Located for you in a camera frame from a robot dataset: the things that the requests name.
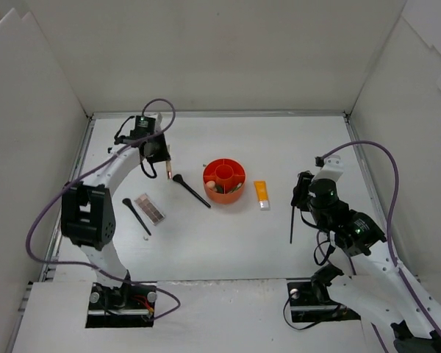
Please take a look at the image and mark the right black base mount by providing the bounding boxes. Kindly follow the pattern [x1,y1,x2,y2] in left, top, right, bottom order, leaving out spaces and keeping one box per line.
[282,265,361,332]

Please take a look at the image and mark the orange sunscreen tube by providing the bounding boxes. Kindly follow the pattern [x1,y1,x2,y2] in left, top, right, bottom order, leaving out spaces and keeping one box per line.
[254,180,270,211]

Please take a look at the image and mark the beige concealer tube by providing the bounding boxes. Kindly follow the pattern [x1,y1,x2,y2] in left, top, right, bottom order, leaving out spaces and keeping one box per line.
[165,160,173,179]

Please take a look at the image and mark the small black makeup brush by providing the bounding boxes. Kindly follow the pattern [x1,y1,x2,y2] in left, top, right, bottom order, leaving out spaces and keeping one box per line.
[122,198,151,236]

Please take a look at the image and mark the large black makeup brush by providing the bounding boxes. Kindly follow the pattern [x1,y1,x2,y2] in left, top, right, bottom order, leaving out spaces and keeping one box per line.
[172,174,211,208]

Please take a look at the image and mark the orange round organizer container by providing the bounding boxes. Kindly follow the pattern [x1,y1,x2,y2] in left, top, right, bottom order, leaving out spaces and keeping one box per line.
[202,158,246,205]

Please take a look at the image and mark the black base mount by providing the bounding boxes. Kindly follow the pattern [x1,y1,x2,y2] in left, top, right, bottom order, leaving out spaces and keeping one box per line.
[85,283,157,329]
[282,265,361,332]

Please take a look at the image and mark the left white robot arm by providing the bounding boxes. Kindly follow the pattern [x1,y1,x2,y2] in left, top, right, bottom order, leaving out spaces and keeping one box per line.
[61,113,171,309]

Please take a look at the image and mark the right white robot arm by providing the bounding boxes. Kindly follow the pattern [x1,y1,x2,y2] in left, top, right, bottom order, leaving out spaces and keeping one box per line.
[291,170,441,352]

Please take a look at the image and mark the beige makeup sponge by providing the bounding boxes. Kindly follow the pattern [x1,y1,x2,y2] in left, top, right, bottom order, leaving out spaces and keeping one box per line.
[205,180,216,190]

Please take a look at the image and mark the green lip balm stick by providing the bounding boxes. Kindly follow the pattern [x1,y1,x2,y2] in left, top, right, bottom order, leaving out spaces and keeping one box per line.
[229,185,242,193]

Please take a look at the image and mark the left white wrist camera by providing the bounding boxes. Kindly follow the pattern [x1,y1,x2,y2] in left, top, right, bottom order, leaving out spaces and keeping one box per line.
[153,113,163,132]

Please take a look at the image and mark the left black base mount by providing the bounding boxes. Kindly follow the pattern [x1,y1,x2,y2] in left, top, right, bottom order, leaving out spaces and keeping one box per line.
[85,283,157,329]

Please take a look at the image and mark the brown eyeshadow palette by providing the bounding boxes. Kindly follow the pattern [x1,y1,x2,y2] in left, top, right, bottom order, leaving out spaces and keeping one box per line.
[134,193,165,226]

